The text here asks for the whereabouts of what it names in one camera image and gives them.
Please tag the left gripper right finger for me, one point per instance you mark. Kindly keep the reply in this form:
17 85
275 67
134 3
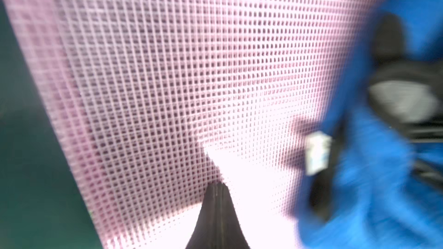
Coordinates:
229 232

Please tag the pink mesh document bag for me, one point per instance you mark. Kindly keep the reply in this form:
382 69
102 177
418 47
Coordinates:
173 93

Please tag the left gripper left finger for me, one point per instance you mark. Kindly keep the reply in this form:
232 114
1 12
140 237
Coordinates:
204 232

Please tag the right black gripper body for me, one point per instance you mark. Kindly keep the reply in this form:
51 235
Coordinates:
404 93

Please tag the blue microfibre cloth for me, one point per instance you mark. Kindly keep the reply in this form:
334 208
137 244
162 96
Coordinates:
341 206

